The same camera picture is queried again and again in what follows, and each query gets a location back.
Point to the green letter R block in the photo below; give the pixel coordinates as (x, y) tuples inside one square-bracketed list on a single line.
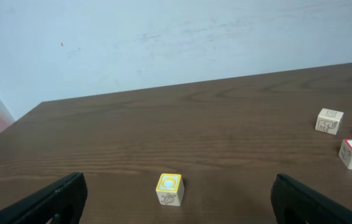
[(329, 121)]

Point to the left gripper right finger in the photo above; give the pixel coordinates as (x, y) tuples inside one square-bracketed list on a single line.
[(294, 202)]

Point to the yellow wooden block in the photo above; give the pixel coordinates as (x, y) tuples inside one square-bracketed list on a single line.
[(170, 189)]

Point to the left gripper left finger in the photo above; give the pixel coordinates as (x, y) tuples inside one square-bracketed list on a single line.
[(60, 202)]

